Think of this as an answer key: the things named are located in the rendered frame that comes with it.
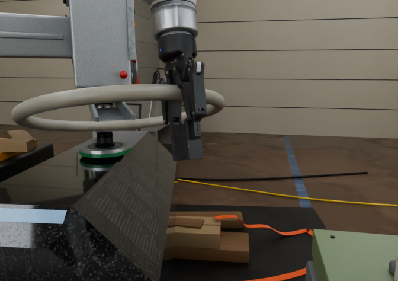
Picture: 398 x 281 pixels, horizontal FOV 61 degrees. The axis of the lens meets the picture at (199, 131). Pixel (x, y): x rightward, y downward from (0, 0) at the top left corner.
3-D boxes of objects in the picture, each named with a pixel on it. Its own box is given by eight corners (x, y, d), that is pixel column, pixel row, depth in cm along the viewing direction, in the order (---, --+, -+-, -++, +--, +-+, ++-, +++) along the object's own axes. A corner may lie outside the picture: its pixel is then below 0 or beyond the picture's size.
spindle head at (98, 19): (74, 89, 164) (67, -9, 156) (120, 88, 172) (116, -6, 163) (75, 95, 131) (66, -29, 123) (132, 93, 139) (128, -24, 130)
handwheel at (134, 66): (114, 83, 164) (112, 51, 161) (134, 83, 167) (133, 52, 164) (117, 85, 150) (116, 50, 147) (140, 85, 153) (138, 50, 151)
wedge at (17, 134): (7, 139, 201) (6, 131, 200) (25, 137, 208) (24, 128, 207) (16, 144, 187) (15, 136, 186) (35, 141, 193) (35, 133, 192)
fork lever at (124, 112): (77, 96, 163) (77, 86, 162) (118, 95, 170) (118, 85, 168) (83, 133, 101) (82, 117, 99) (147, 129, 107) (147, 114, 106)
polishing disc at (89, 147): (73, 146, 151) (73, 144, 151) (118, 140, 163) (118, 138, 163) (89, 156, 134) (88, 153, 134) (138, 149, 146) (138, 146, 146)
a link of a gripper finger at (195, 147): (196, 121, 64) (199, 120, 63) (201, 158, 63) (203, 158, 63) (183, 121, 62) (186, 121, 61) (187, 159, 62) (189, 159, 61)
